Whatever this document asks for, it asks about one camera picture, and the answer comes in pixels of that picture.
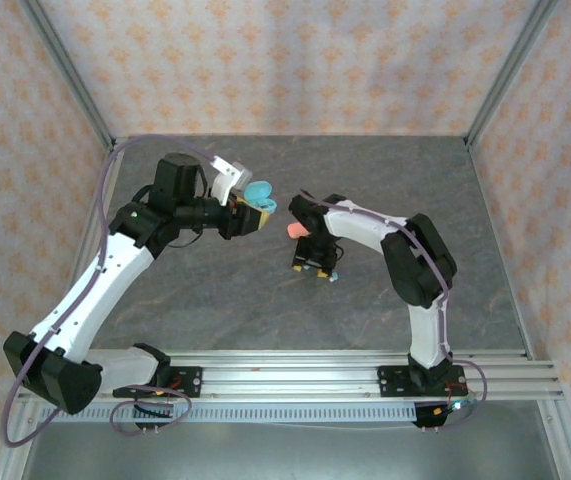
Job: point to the blue earbud charging case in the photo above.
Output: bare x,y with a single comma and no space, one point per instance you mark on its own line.
257,191

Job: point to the orange earbud charging case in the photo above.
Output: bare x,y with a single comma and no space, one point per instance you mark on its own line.
299,231

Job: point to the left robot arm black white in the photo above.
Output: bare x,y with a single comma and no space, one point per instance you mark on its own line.
90,290

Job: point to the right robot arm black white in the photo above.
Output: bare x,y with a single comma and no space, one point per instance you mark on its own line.
365,227

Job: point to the grey metal panel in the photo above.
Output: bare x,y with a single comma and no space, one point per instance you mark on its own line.
290,450

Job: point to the small circuit board with LED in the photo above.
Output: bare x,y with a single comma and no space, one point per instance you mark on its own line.
457,405

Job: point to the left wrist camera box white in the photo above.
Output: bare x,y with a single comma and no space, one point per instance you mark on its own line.
225,187

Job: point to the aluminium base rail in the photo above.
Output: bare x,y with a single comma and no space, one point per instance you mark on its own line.
290,380

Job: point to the aluminium table side rail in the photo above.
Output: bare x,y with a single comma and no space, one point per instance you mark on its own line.
486,200
87,250

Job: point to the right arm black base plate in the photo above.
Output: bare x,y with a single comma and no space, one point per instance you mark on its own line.
390,382

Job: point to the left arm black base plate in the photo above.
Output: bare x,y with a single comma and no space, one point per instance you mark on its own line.
190,382

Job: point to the aluminium corner post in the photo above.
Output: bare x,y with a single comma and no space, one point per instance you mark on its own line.
512,65
65,65

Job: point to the aluminium frame bar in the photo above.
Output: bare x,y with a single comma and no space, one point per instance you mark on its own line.
558,440
9,463

